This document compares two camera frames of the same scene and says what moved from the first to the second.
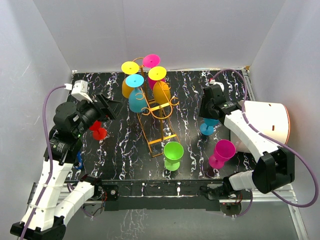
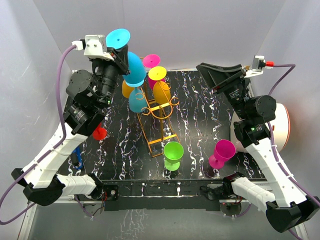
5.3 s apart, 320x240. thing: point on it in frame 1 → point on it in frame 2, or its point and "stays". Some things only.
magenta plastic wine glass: [150, 61] stays
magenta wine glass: [225, 149] stays
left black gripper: [109, 107] → [120, 55]
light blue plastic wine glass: [137, 100] stays
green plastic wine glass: [173, 151] stays
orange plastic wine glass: [161, 91] stays
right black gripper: [203, 113] → [215, 76]
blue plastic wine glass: [207, 128] → [117, 38]
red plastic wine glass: [99, 133] stays
